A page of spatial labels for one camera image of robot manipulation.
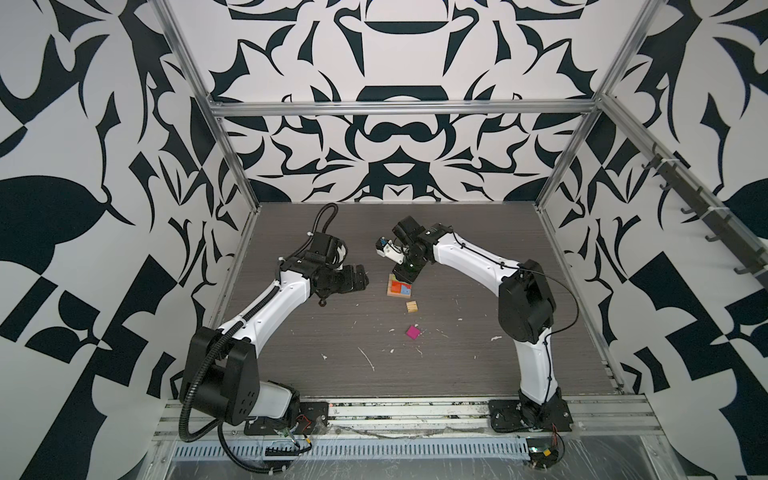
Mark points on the aluminium mounting rail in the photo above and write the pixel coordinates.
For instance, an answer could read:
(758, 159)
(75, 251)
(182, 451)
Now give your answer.
(592, 415)

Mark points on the grey wall hook rack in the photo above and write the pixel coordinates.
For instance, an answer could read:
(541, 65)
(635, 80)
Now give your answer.
(701, 204)

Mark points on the aluminium cage frame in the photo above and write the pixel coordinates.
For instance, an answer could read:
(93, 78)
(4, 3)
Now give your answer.
(496, 101)

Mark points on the white slotted cable duct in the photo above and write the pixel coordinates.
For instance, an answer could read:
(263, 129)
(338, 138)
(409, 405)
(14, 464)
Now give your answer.
(515, 449)

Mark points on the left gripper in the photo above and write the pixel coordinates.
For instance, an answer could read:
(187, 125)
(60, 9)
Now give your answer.
(349, 283)

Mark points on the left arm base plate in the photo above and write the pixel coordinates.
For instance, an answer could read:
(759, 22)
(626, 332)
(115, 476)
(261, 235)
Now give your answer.
(304, 417)

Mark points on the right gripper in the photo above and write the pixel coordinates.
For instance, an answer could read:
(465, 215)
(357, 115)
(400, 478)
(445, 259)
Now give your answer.
(400, 273)

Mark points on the green lit controller board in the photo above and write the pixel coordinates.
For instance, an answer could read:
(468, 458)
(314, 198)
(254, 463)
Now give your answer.
(545, 453)

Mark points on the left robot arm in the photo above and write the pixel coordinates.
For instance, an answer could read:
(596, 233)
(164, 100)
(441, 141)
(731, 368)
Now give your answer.
(221, 382)

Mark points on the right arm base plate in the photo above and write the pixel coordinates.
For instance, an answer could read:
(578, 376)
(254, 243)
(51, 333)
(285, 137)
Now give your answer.
(510, 416)

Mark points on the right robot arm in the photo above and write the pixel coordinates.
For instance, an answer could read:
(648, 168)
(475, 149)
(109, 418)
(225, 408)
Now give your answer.
(526, 304)

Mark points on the magenta wood block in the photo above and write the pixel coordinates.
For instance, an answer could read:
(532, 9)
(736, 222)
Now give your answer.
(413, 332)

